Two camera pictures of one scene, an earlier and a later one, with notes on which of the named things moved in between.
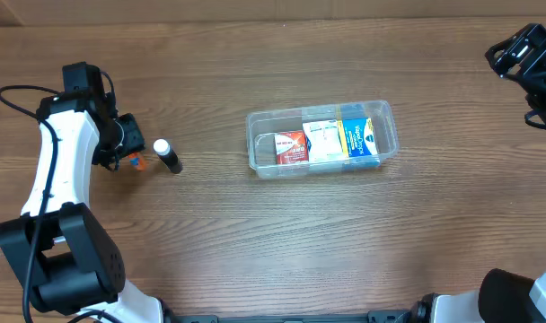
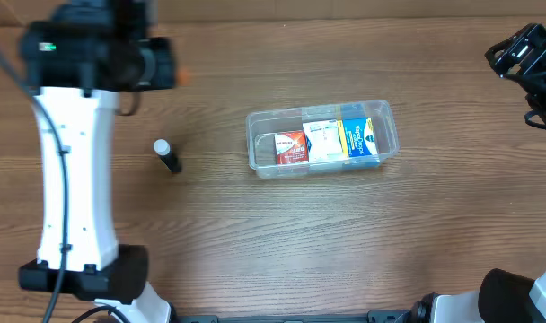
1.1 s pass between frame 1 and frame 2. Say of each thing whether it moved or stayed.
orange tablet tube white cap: moved
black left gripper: moved
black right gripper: stayed
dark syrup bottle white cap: stayed
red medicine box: stayed
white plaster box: stayed
